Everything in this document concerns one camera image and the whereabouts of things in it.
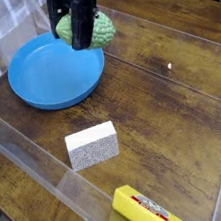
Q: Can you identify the blue round tray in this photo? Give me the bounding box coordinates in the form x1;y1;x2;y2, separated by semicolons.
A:
8;32;105;111

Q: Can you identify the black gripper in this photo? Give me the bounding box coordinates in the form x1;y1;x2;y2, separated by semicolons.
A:
46;0;97;51

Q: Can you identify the yellow rectangular box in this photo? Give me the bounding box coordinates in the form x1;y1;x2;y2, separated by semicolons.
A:
112;185;183;221

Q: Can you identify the white grey speckled sponge block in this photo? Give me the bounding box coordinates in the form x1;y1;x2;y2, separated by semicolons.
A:
64;121;119;172

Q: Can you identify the clear acrylic enclosure wall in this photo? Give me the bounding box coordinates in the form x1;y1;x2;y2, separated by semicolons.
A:
0;118;129;221

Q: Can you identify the green bitter gourd toy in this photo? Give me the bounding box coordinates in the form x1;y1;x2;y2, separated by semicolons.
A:
55;11;116;49

